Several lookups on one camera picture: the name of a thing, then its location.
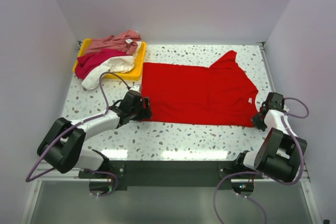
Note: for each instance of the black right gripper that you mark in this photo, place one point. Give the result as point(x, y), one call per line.
point(258, 124)

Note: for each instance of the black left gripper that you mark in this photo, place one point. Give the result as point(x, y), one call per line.
point(145, 113)

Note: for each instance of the red t shirt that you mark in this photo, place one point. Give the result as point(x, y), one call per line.
point(220, 94)

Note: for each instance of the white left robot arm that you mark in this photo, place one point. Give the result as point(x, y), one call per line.
point(62, 146)

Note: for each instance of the yellow plastic tray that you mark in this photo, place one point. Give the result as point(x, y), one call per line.
point(135, 73)

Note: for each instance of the white t shirt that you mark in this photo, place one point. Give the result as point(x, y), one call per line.
point(120, 64)

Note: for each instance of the dusty pink t shirt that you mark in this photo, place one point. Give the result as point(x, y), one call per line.
point(126, 42)

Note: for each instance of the magenta t shirt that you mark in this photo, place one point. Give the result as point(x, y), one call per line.
point(88, 62)

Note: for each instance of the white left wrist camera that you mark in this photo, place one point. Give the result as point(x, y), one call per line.
point(136, 87)

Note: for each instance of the aluminium table edge rail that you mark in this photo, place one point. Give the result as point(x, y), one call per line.
point(286, 121)

